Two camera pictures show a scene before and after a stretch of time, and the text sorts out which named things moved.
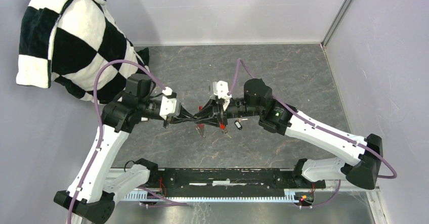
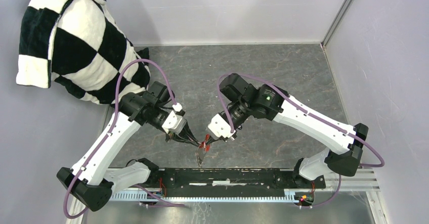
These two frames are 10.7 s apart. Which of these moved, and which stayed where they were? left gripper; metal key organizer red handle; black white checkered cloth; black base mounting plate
Moved: left gripper; metal key organizer red handle
Stayed: black white checkered cloth; black base mounting plate
